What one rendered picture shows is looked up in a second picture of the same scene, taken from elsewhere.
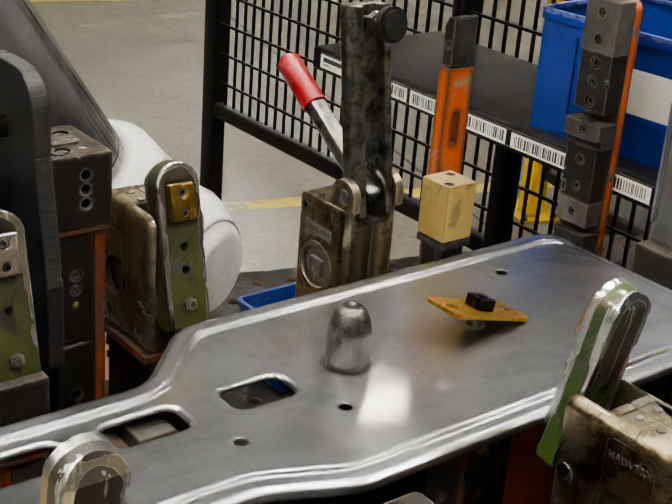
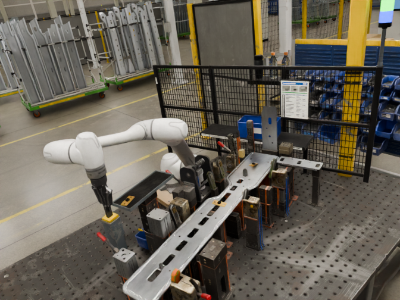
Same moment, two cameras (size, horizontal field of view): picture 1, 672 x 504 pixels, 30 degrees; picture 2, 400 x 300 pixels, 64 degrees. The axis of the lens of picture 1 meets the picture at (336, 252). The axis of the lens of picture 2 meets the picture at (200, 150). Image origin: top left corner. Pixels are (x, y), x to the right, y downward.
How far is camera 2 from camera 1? 1.29 m
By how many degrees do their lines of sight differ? 13
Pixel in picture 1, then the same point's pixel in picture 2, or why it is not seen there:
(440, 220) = (241, 155)
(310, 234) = (228, 162)
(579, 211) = (251, 147)
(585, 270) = (259, 155)
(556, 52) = (240, 127)
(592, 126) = (250, 136)
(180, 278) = (222, 172)
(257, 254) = not seen: hidden behind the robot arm
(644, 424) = (280, 171)
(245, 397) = not seen: hidden behind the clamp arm
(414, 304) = (245, 166)
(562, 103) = (243, 133)
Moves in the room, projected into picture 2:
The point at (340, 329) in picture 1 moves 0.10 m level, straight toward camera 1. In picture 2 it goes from (244, 171) to (251, 178)
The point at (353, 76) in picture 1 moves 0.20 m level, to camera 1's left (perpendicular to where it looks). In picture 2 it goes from (231, 143) to (203, 150)
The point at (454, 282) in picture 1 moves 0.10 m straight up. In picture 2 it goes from (247, 162) to (246, 149)
